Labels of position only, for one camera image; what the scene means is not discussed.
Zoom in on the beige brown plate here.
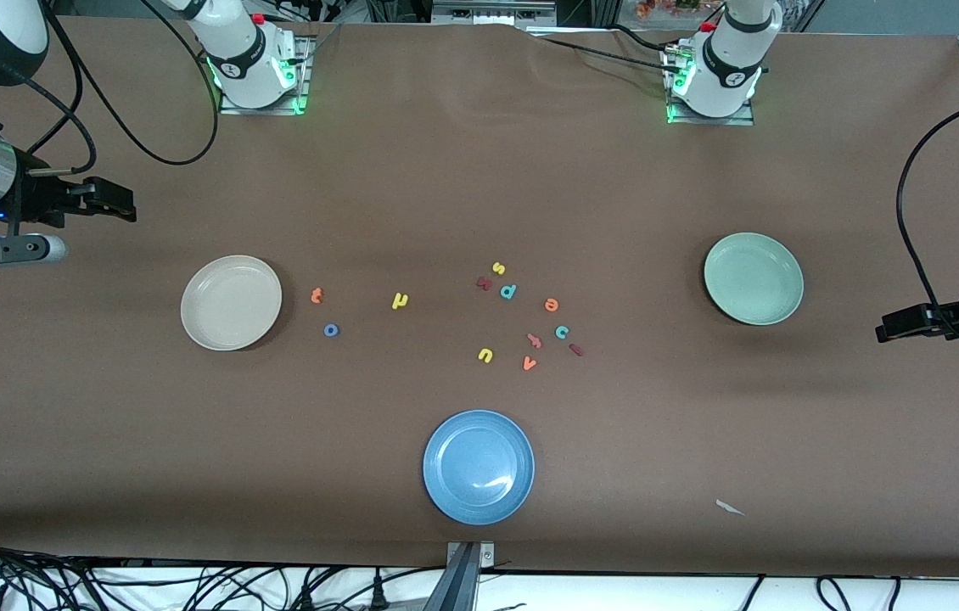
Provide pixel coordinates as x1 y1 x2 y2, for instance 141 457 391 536
180 255 283 352

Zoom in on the green plate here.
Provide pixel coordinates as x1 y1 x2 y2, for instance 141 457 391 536
704 232 805 326

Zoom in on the brown paper table cover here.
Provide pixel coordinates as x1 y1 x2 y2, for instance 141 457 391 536
0 15 959 580

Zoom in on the colourful floral object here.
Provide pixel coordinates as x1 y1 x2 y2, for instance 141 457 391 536
634 0 701 18

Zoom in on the grey metal box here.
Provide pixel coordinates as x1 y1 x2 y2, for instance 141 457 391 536
431 0 558 25

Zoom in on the blue plate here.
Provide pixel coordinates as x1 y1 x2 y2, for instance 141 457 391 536
423 410 536 525

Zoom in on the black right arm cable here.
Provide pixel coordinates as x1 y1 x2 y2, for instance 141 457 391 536
21 0 220 177

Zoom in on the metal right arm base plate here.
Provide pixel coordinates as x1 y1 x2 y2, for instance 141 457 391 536
219 34 312 116

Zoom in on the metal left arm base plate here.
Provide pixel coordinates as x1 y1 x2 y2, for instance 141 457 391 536
665 42 756 126

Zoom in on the black base cable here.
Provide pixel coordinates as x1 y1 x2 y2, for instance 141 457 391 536
528 25 680 73

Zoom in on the metal camera stand post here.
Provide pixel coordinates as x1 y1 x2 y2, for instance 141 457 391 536
422 541 497 611

